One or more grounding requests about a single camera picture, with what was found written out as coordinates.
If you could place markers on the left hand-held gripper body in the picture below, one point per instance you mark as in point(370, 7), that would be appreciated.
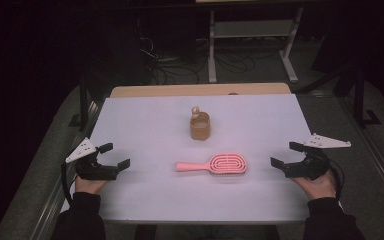
point(95, 170)

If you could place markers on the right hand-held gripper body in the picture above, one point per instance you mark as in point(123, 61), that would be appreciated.
point(308, 168)

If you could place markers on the pink hairbrush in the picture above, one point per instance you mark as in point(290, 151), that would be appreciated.
point(225, 164)

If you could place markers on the person's left hand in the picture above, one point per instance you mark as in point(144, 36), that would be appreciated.
point(88, 186)

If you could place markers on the person's right hand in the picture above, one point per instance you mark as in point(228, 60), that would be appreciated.
point(318, 188)

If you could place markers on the white table cover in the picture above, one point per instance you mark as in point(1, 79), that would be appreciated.
point(153, 133)

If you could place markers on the black metal stand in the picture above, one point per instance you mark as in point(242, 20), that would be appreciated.
point(360, 96)

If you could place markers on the white metal desk frame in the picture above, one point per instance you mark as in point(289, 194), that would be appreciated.
point(253, 28)

